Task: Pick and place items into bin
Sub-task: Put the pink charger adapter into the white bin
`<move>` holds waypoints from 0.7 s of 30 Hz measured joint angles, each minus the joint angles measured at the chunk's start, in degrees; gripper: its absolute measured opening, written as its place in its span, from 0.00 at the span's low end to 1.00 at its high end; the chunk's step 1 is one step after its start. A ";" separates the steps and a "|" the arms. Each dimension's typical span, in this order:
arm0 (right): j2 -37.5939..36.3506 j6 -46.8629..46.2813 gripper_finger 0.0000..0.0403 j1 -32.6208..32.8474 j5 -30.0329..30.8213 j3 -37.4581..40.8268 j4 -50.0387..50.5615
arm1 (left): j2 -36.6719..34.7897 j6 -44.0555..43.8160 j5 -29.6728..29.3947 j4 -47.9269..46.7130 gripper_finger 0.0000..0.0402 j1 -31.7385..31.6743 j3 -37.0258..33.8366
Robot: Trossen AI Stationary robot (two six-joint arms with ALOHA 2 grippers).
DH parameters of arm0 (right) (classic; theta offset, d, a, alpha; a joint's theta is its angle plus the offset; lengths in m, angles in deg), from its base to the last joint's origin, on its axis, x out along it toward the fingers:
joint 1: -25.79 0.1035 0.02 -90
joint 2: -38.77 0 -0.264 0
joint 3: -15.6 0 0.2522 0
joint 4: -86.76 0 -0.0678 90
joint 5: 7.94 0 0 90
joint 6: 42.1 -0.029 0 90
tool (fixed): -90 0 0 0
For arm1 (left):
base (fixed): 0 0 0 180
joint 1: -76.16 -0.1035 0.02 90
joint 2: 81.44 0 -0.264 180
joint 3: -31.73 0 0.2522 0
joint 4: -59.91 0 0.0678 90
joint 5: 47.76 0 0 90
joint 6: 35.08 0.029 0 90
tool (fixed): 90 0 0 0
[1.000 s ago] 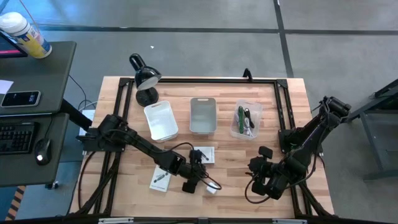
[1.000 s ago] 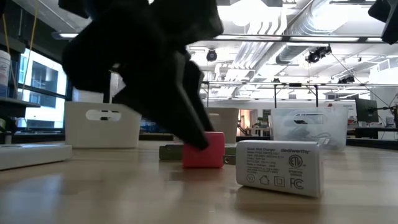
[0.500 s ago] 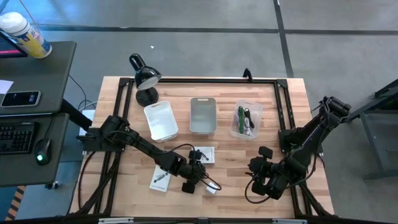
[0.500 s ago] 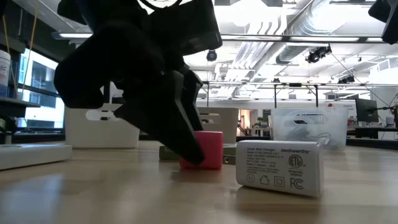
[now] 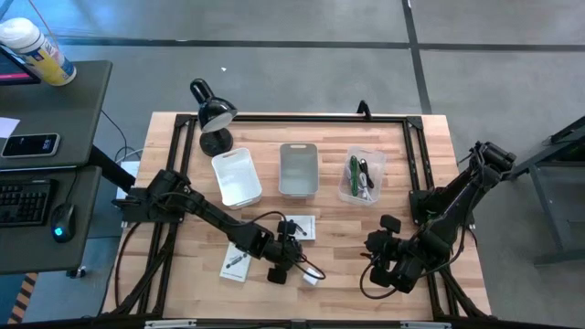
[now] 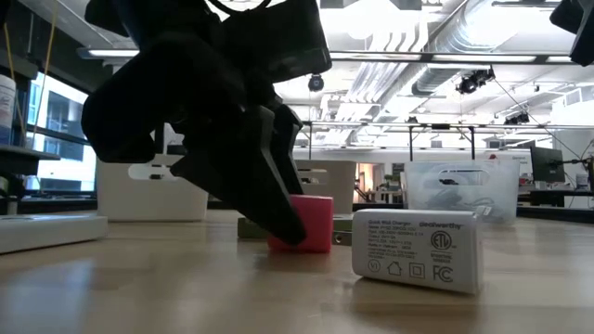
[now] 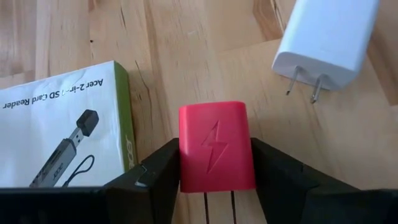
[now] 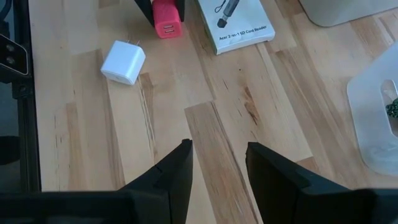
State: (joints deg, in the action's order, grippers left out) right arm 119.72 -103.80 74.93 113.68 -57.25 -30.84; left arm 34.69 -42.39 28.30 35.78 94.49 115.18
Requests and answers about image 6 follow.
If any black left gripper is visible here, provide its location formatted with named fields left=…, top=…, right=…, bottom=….
left=81, top=0, right=308, bottom=247

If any white wall charger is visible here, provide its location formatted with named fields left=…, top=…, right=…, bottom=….
left=351, top=208, right=484, bottom=296

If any white cable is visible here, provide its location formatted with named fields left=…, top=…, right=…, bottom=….
left=463, top=197, right=494, bottom=218

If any white plastic bin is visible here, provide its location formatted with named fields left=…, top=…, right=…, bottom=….
left=96, top=155, right=209, bottom=223

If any clear plastic bin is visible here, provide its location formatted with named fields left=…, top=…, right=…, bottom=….
left=403, top=159, right=521, bottom=227

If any black ceiling spotlight rig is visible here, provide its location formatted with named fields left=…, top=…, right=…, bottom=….
left=456, top=67, right=497, bottom=96

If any white card lower left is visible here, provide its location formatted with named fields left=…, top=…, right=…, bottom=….
left=0, top=212, right=110, bottom=255

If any white spray bottle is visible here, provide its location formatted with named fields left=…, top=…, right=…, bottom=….
left=0, top=73, right=18, bottom=146

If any black background monitor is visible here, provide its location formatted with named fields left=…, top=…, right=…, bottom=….
left=530, top=146, right=567, bottom=185

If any black overhead camera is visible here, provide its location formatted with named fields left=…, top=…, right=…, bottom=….
left=307, top=72, right=326, bottom=93

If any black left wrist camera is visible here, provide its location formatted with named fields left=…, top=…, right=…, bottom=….
left=211, top=0, right=333, bottom=85

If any black background workstation frame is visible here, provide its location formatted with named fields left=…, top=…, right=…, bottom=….
left=303, top=121, right=594, bottom=162

